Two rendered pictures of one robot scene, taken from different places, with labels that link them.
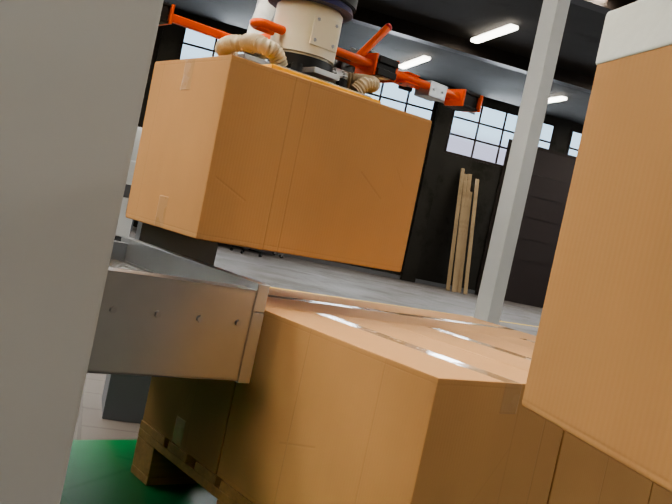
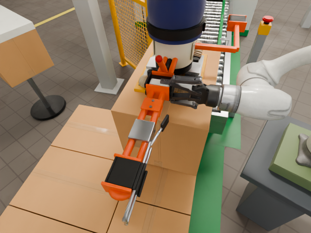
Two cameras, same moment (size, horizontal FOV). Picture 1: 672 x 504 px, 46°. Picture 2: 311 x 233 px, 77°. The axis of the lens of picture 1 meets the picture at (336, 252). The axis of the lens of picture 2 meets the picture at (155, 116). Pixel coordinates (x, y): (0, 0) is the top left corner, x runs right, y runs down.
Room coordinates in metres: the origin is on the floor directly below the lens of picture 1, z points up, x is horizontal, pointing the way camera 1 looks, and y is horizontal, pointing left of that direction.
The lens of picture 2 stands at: (2.63, -0.32, 1.67)
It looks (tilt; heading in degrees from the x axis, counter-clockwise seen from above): 50 degrees down; 147
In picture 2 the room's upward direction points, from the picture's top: 4 degrees counter-clockwise
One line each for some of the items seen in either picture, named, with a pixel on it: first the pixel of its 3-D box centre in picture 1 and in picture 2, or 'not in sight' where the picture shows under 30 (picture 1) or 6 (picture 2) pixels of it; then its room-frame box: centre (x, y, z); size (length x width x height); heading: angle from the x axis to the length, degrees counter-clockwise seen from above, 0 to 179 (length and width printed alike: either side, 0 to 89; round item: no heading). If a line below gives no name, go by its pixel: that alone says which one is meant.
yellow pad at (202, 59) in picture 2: not in sight; (193, 71); (2.11, 0.25, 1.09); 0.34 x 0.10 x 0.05; 129
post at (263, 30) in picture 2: not in sight; (244, 79); (1.94, 1.11, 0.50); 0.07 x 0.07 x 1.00; 39
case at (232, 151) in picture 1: (279, 168); (173, 102); (2.05, 0.18, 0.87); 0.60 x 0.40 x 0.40; 127
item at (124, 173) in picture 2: (463, 100); (123, 175); (2.41, -0.28, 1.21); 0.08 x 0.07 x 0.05; 129
